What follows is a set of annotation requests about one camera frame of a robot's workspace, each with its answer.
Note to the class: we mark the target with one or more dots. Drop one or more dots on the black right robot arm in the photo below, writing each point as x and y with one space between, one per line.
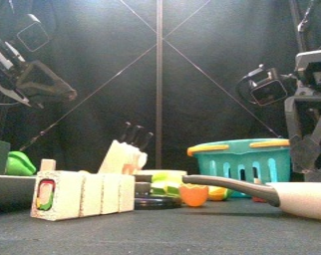
306 26

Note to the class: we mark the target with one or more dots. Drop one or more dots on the orange toy eggshell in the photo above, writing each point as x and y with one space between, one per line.
193 196

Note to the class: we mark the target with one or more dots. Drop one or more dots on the small red toy piece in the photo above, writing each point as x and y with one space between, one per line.
257 199

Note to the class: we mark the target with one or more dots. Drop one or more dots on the green toy pepper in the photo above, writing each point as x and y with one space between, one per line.
18 164

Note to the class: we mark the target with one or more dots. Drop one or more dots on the yellow green toy fruit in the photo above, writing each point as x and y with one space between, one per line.
219 193

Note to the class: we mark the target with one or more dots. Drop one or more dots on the small wooden cube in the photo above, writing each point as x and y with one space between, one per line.
47 165

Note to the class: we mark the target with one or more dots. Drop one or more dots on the white toy knife block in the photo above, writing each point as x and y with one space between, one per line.
120 159

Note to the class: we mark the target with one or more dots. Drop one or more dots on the grey tray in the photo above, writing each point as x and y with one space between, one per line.
9 191

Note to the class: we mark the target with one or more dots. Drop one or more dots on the wooden sushi slice showing filling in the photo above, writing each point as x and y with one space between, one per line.
55 196

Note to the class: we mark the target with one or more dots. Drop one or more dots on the wooden sushi roll slice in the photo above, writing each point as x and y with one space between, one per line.
90 194
126 192
109 193

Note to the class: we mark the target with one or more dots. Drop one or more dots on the green yellow toy vegetable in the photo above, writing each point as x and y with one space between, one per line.
165 185

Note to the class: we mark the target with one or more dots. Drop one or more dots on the black round lid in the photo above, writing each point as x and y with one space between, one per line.
156 202

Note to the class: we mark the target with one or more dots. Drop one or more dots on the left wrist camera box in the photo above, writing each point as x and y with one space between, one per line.
30 35

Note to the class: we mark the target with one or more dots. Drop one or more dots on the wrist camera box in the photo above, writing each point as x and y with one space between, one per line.
30 35
268 90

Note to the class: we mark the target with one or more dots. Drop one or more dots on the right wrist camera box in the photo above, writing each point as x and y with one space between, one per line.
268 90

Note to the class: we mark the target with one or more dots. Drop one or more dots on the vertical metal frame pole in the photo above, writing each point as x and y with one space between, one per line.
158 83

